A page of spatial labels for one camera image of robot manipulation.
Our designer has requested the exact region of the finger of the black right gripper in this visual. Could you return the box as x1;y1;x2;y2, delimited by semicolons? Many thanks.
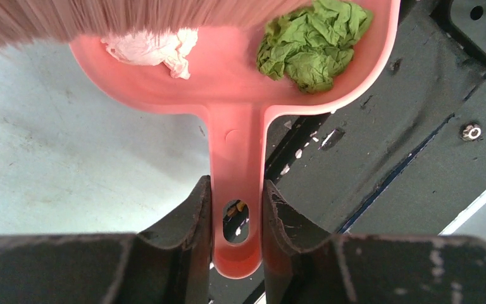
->
262;181;486;303
0;176;212;303

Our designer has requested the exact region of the pink dustpan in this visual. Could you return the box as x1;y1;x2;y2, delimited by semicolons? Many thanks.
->
70;1;400;279

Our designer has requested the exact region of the white paper scrap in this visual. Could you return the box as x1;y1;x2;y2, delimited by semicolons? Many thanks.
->
100;28;198;80

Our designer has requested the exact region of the green paper scrap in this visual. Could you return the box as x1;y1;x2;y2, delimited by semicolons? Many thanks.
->
256;1;373;94

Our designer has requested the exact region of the pink hand brush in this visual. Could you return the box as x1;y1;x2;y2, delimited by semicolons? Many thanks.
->
0;0;308;48

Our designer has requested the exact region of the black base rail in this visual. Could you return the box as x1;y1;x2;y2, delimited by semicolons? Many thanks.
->
208;0;486;304

